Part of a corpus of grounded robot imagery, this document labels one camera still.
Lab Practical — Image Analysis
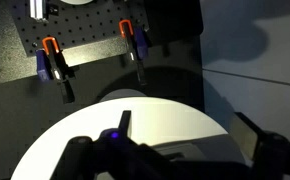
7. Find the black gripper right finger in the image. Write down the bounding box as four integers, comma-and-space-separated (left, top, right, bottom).
230, 111, 290, 180

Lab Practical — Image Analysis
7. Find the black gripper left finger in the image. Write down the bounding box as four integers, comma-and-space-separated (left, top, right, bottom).
50, 134, 100, 180

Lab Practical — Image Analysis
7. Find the grey toy stove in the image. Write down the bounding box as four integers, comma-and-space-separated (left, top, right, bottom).
150, 133, 253, 165

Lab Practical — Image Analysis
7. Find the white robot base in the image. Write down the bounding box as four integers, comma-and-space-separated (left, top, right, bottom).
60, 0, 95, 6

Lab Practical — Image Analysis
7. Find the black plug with blue light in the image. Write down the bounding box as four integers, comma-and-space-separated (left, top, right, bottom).
98, 109, 143, 158

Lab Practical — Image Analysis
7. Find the orange and blue spring clamp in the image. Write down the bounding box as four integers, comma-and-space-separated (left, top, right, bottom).
118, 19, 152, 87
34, 36, 77, 104

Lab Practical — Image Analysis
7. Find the black perforated mounting board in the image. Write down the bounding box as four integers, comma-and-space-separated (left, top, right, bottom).
9, 0, 150, 58

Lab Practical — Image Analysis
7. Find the white table pedestal base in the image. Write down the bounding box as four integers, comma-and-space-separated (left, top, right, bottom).
99, 88, 149, 103

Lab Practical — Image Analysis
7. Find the aluminium extrusion post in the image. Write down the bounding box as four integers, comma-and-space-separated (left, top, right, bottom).
28, 0, 49, 23

